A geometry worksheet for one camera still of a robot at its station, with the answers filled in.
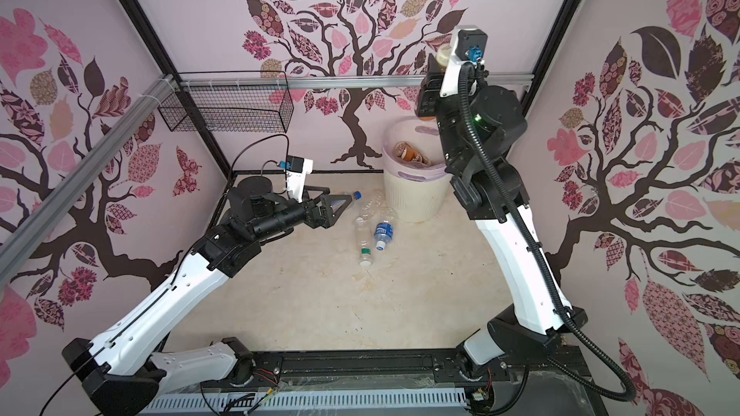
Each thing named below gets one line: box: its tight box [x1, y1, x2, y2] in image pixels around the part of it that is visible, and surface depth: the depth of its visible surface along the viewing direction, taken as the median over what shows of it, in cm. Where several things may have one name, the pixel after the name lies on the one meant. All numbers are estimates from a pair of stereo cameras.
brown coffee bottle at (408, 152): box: [394, 141, 432, 167], surface depth 100 cm
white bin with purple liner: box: [381, 115, 450, 224], surface depth 100 cm
